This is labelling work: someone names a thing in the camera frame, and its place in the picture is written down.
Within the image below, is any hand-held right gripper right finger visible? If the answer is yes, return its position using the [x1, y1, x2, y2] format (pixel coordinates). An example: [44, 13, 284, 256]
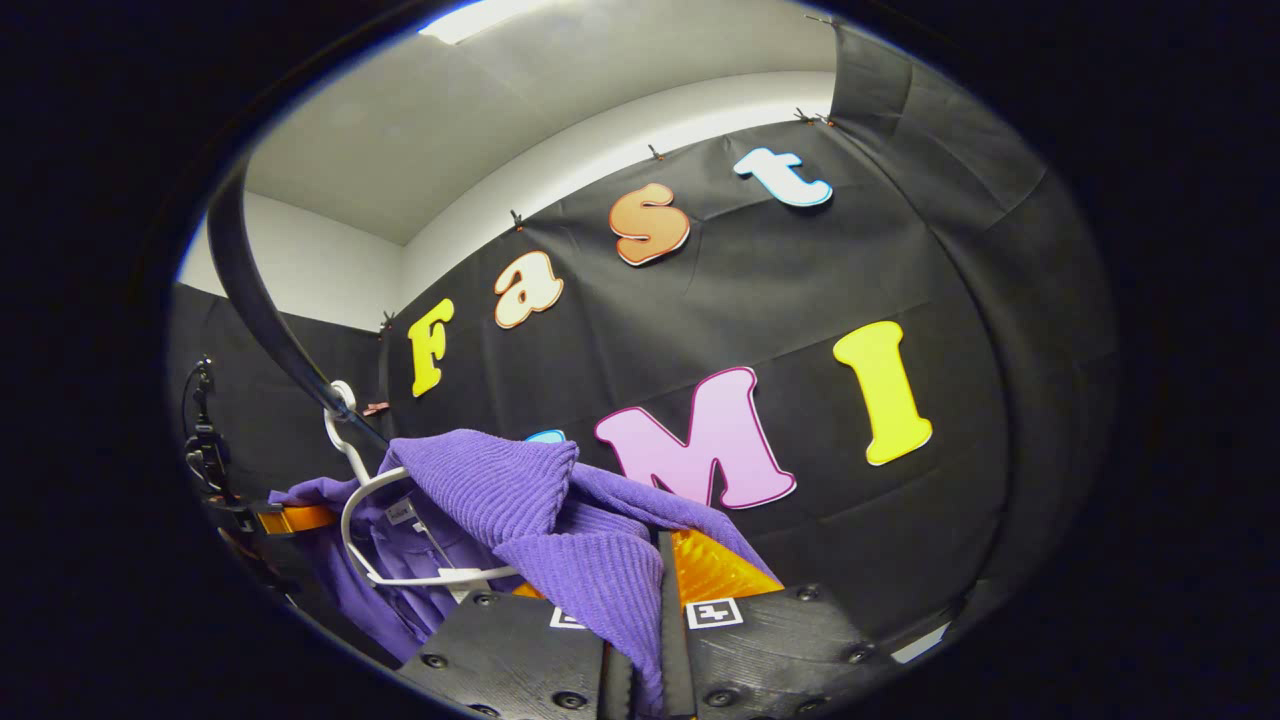
[655, 527, 903, 720]

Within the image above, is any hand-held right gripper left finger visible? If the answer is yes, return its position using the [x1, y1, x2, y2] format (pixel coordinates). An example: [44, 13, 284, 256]
[395, 583, 613, 720]

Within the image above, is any purple knit jacket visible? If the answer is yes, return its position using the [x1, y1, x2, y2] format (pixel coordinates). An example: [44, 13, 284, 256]
[268, 428, 787, 717]

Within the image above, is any white hanger with bar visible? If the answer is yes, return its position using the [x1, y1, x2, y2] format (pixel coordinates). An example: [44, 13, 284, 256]
[320, 379, 523, 591]

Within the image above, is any black backdrop cloth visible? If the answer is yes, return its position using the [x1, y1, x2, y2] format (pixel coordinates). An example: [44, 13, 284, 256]
[165, 20, 1121, 681]

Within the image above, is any large ceiling light panel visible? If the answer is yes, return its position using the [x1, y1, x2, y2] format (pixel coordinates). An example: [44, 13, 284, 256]
[417, 0, 546, 47]

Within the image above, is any black clothes rail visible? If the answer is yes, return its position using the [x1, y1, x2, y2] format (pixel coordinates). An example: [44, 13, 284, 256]
[204, 150, 393, 456]

